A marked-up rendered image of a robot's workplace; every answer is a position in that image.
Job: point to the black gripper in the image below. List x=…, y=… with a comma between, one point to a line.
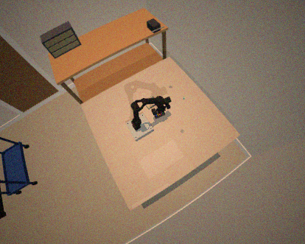
x=159, y=110

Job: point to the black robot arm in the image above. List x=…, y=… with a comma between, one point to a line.
x=159, y=101

